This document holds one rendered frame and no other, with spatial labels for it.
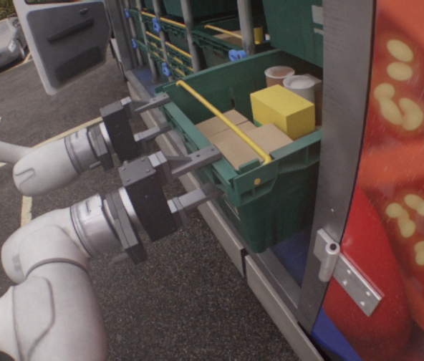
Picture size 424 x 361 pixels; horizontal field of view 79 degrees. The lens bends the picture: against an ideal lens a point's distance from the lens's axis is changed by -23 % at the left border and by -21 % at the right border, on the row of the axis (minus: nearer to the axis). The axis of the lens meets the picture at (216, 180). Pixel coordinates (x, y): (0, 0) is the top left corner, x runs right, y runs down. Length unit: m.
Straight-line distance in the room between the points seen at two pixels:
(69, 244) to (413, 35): 0.48
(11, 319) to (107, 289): 1.49
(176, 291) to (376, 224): 1.40
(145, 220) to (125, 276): 1.38
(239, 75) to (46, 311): 0.69
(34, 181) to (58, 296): 0.35
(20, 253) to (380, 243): 0.51
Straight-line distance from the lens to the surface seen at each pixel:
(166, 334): 1.61
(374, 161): 0.38
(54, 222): 0.49
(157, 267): 1.82
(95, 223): 0.47
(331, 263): 0.53
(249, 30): 0.85
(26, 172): 0.70
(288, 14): 0.72
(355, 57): 0.36
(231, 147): 0.60
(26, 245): 0.49
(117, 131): 0.68
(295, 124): 0.64
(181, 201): 0.52
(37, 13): 3.49
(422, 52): 0.30
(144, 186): 0.45
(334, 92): 0.40
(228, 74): 0.81
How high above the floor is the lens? 1.45
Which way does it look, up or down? 41 degrees down
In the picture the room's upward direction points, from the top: 10 degrees counter-clockwise
